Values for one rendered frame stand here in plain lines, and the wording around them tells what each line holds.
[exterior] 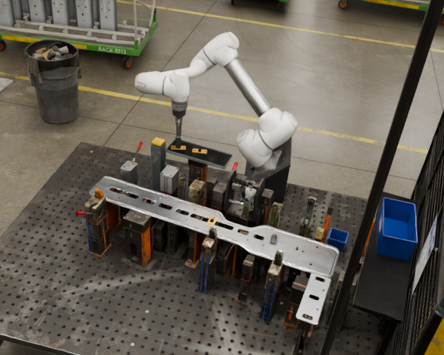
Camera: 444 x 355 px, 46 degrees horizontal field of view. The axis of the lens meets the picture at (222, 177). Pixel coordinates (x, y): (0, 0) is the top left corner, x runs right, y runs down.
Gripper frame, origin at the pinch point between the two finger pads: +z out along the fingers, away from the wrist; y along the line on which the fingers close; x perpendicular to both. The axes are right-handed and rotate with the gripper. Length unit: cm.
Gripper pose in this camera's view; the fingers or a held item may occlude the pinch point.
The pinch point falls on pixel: (178, 139)
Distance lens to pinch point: 295.3
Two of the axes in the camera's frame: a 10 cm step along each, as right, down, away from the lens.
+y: 0.5, 6.1, -7.9
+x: 10.0, 0.3, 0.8
